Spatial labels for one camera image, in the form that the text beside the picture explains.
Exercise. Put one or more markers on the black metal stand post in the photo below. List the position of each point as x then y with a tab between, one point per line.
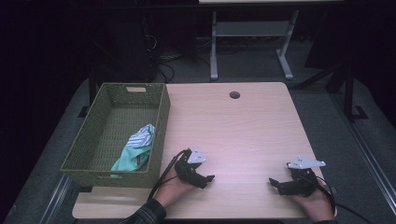
349	93

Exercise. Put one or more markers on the person's left hand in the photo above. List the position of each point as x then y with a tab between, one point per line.
171	193

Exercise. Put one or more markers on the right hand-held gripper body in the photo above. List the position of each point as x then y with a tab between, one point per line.
302	183

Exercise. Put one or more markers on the person's right hand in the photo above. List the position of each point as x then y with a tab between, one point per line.
317	207

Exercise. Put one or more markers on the mint green striped pet garment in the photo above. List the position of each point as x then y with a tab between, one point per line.
134	155

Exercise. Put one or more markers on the metal floor rail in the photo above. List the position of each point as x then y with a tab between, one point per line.
57	199
378	177

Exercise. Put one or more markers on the green woven basket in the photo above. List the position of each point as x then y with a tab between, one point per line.
124	124

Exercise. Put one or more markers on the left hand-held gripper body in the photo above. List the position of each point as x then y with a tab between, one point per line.
186	171

